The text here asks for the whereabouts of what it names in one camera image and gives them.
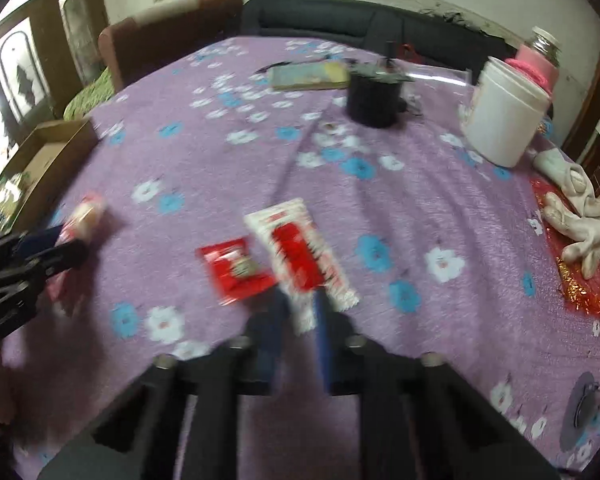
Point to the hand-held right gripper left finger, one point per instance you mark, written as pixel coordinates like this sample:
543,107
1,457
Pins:
275,340

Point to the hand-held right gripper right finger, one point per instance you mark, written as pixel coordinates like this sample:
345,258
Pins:
327,355

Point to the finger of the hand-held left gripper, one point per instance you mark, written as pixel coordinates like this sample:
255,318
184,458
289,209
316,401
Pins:
67,255
42,241

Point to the pink patterned snack packet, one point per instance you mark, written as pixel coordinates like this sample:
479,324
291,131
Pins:
85,217

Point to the white red printed snack packet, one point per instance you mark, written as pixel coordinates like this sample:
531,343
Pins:
292,245

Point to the shallow cardboard box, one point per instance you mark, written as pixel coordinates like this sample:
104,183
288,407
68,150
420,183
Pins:
55,135

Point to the dark red snack packet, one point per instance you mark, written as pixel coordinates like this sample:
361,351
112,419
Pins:
235,270

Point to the green floral blanket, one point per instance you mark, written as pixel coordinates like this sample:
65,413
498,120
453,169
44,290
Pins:
87,97

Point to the purple floral tablecloth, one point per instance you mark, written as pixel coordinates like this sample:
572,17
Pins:
280,160

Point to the wooden glass-panel door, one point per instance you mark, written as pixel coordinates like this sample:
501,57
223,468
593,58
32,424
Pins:
45,50

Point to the brown armchair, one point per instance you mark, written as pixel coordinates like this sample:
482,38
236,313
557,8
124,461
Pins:
170,30

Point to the black cup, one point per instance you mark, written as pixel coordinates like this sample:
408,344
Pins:
372,97

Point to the red gold glitter cloth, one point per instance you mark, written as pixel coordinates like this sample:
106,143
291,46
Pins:
580,285

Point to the thin booklet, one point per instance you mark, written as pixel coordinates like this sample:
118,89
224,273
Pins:
307,76

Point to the white knotted cloth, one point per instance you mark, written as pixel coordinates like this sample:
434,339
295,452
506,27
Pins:
575,210

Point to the clear plastic bag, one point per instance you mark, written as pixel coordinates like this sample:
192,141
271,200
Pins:
440,77

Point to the white plastic jar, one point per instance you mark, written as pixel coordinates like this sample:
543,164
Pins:
505,110

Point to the black leather sofa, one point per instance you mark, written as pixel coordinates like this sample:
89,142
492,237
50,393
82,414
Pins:
355,22

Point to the pink sleeved bottle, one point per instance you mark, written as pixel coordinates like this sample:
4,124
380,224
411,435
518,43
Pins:
535,62

